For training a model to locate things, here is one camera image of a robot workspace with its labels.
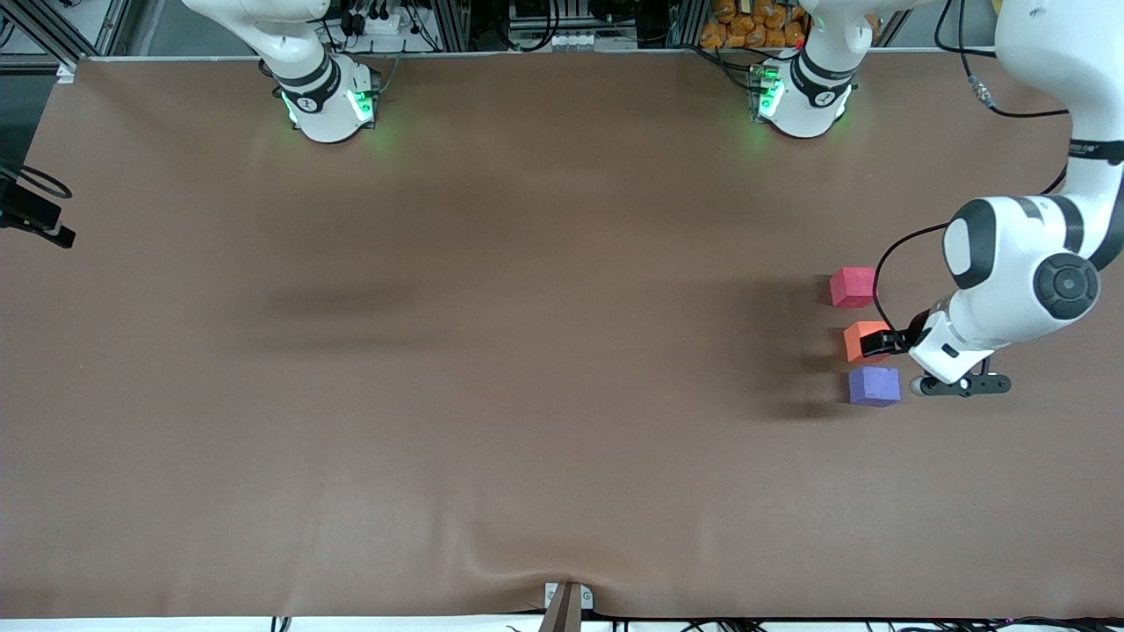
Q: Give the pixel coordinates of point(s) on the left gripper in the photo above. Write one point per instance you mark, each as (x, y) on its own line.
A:
(913, 333)

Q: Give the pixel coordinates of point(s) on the orange foam block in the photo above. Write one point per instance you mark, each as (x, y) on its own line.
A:
(865, 328)

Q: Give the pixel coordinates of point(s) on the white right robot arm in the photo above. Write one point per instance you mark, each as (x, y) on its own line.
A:
(325, 110)

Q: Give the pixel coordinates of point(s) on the purple foam block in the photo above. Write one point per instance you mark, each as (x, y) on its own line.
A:
(875, 386)

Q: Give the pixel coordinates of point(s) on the red foam block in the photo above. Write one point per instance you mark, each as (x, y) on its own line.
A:
(853, 288)

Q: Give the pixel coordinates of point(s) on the brown table mat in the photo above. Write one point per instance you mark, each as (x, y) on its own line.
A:
(562, 456)

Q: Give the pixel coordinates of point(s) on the pile of orange packets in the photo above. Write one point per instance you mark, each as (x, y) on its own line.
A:
(755, 22)

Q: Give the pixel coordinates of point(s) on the white power strip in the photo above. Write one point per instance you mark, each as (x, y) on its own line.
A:
(378, 24)

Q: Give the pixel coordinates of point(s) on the white terminal block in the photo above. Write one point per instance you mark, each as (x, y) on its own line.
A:
(562, 41)

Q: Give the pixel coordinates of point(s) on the metal corner bracket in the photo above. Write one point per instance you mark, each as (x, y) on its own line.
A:
(66, 72)

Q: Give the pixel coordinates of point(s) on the aluminium frame profile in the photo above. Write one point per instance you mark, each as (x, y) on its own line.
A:
(26, 61)

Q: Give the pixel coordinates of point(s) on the aluminium frame post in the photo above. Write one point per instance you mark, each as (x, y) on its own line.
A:
(452, 25)
(687, 22)

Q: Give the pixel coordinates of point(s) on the metal mounting bracket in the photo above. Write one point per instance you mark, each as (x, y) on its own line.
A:
(587, 599)

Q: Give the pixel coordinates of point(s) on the brown camera post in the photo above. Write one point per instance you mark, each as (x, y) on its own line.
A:
(562, 614)

